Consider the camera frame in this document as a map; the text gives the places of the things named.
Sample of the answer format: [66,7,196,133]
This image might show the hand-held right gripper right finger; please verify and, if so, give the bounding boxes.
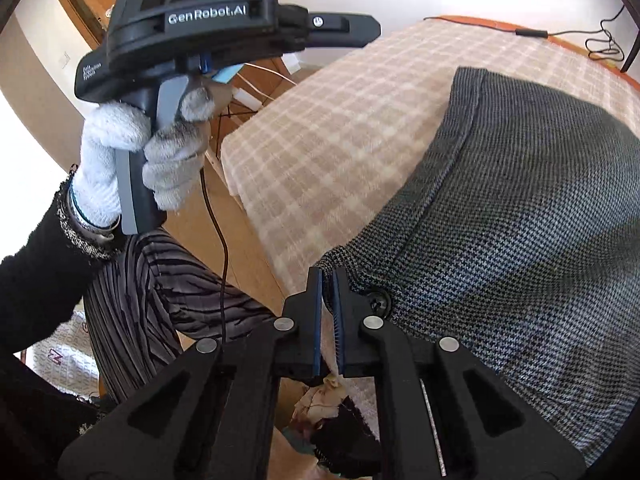
[331,266,588,480]

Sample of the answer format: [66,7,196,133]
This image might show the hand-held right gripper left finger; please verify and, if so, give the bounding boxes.
[57,266,326,480]

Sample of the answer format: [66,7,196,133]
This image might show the orange bed frame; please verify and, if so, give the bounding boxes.
[425,14,640,83]

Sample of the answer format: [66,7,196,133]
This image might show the grey houndstooth pants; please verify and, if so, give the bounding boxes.
[315,66,640,467]

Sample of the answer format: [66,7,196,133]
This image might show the black chair leg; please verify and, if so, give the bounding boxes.
[620,2,640,74]

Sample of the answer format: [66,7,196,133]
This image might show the wooden door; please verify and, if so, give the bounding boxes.
[46,0,132,107]

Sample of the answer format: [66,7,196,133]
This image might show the person's zebra striped clothing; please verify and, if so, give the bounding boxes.
[82,229,281,407]

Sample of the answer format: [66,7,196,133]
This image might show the white power strip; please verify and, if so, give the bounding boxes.
[231,62,301,113]

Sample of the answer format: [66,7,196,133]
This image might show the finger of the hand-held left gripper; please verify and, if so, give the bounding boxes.
[305,9,382,51]

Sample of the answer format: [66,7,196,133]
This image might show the beaded bracelet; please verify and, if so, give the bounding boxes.
[56,164,126,262]

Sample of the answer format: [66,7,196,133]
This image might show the person's left hand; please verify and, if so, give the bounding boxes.
[80,85,236,231]

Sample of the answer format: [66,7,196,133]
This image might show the person's left forearm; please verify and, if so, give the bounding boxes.
[0,165,127,361]

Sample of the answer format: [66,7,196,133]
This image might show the white printed bag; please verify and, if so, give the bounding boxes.
[22,309,103,403]

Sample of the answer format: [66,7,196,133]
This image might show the thin black cable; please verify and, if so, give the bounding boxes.
[424,6,626,59]

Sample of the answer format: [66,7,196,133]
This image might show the dark cloth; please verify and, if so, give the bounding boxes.
[309,399,383,468]

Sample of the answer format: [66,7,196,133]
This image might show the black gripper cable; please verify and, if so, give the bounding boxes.
[200,169,232,347]

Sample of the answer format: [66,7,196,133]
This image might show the beige plaid blanket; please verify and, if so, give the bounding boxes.
[220,17,640,441]

